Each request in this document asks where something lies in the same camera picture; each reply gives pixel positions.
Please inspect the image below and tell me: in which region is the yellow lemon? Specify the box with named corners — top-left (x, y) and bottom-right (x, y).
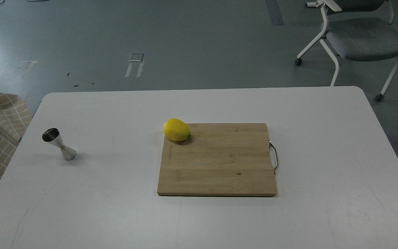
top-left (163, 118), bottom-right (191, 141)

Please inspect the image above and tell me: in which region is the steel double jigger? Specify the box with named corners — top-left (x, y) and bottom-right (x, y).
top-left (42, 128), bottom-right (77, 161)

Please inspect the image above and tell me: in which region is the bamboo cutting board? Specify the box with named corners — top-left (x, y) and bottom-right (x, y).
top-left (157, 123), bottom-right (277, 197)

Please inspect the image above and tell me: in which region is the grey office chair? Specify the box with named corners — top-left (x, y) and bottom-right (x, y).
top-left (294, 0), bottom-right (398, 101)

